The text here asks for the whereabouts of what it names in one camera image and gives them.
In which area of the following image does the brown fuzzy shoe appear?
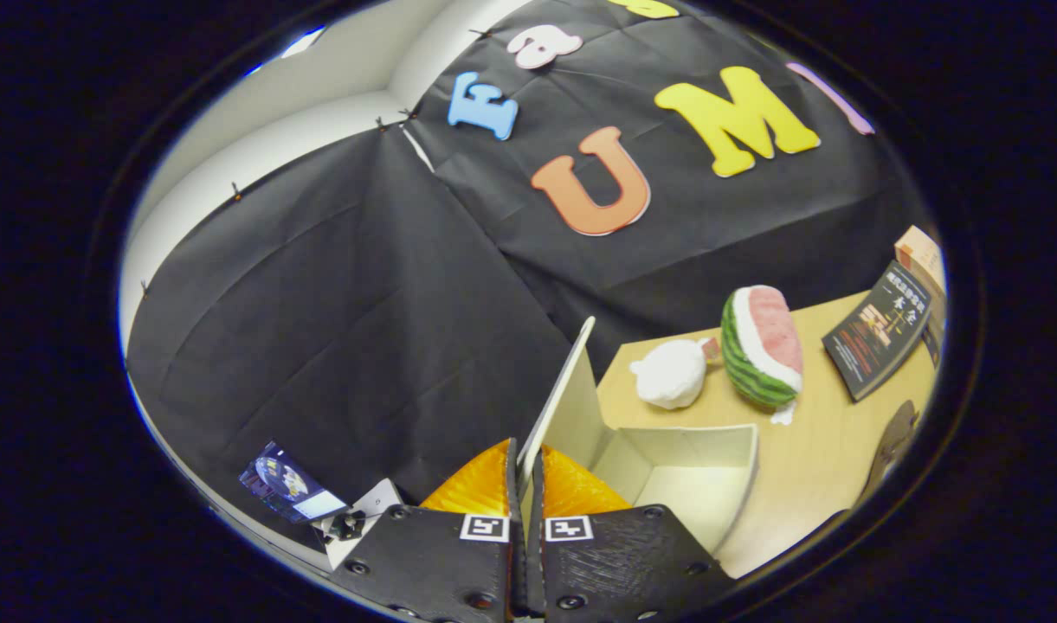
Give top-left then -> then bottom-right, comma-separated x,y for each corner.
855,400 -> 920,511

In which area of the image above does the white plush toy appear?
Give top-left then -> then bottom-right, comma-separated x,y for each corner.
629,337 -> 721,411

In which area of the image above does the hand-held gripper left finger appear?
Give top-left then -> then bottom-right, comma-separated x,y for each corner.
329,437 -> 531,623

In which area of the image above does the blue printed card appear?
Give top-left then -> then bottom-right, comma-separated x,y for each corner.
238,441 -> 349,525

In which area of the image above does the beige fabric storage box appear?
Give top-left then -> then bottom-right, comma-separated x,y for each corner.
518,316 -> 760,556

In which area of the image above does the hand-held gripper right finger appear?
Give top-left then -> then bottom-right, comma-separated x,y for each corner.
528,444 -> 737,623

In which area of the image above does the beige book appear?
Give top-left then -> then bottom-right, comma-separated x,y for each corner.
893,225 -> 947,299

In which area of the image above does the black book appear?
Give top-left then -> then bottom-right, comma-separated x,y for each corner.
822,260 -> 934,403

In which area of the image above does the white mounting bracket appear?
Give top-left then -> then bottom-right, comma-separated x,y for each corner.
320,478 -> 405,570

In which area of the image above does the watermelon slice plush toy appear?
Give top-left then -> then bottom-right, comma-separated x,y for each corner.
720,285 -> 804,425

